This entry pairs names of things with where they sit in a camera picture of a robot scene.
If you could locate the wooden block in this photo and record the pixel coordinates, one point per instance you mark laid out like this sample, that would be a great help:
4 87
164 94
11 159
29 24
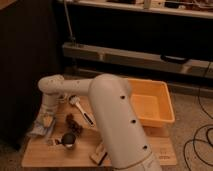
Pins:
99 154

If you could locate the light blue towel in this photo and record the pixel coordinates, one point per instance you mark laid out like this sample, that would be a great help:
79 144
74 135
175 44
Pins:
39 130

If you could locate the yellow plastic bin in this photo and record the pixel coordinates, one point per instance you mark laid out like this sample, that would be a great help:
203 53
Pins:
151 102

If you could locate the grey metal shelf rack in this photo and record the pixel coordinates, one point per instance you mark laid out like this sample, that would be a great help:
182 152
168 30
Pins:
137 35

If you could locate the small metal cup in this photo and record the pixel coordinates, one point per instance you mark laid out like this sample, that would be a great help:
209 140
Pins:
68 140

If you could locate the black handle on shelf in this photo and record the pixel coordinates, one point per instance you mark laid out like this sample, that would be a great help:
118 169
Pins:
174 59

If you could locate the white dish brush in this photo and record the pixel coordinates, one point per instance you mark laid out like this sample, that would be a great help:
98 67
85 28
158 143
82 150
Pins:
75 100

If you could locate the dark brown debris pile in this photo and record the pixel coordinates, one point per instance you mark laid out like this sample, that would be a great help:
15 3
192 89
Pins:
73 125

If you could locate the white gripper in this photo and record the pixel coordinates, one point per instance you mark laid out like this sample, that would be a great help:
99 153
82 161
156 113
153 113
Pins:
46 120

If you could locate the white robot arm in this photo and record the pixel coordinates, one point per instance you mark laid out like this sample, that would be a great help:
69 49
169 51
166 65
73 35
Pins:
122 134

